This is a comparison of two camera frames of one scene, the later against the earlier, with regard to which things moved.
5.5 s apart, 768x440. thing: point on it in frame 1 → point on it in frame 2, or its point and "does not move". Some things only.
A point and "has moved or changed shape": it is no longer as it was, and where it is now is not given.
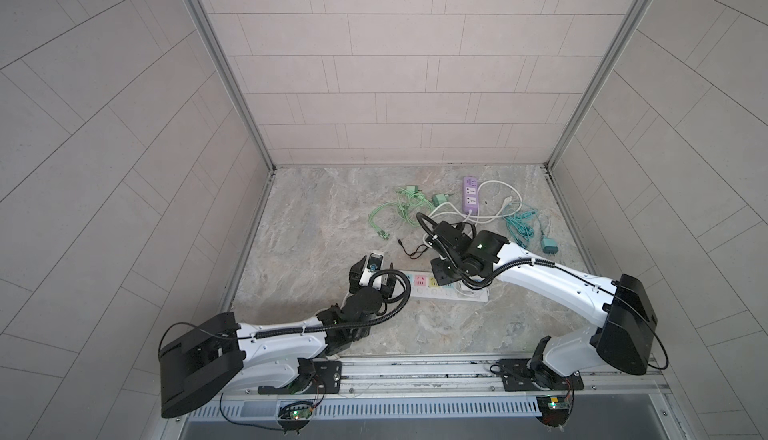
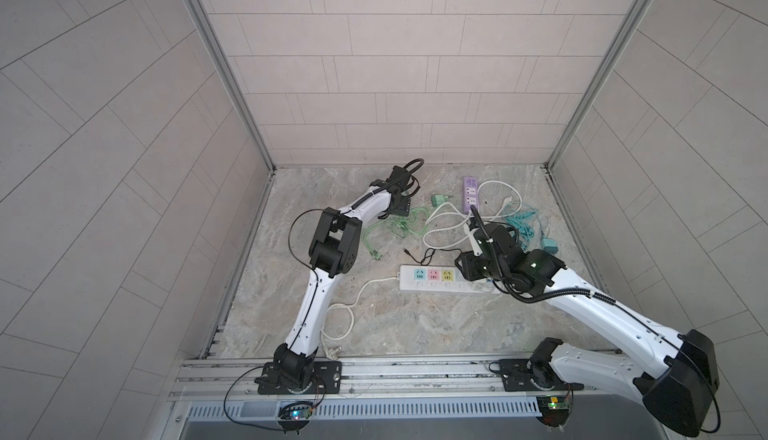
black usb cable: (418, 252) has moved or changed shape
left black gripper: (386, 292) → (403, 205)
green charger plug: (439, 199) does not move
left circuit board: (295, 412) does not move
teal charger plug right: (549, 246) does not move
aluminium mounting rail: (332, 379) does not move
